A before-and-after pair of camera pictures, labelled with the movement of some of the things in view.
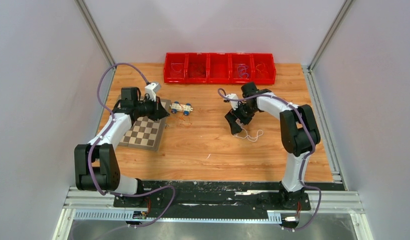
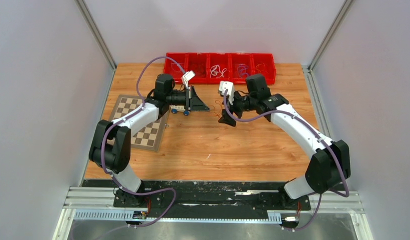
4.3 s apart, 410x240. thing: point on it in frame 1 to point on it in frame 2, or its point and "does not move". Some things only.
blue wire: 242,71 does not move
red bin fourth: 241,68 does not move
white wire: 250,136 to 215,69
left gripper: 159,112 to 193,103
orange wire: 259,69 does not move
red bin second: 197,68 does not move
